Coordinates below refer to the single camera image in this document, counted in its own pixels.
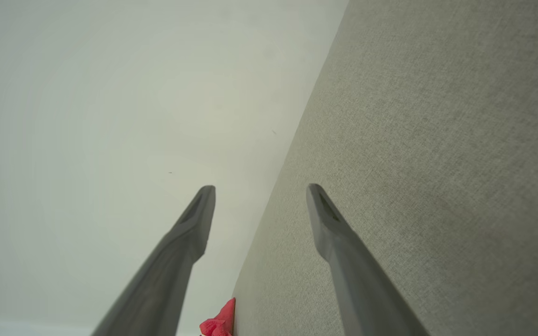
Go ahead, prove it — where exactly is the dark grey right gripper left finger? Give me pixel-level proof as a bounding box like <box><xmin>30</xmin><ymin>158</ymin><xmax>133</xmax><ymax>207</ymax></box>
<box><xmin>92</xmin><ymin>185</ymin><xmax>216</xmax><ymax>336</ymax></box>

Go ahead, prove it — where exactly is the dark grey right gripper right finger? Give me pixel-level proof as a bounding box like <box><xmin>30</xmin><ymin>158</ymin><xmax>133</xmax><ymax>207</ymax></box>
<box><xmin>306</xmin><ymin>183</ymin><xmax>431</xmax><ymax>336</ymax></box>

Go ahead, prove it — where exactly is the red basketball jersey number 23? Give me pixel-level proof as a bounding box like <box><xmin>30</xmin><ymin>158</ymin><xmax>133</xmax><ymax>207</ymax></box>
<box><xmin>199</xmin><ymin>298</ymin><xmax>237</xmax><ymax>336</ymax></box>

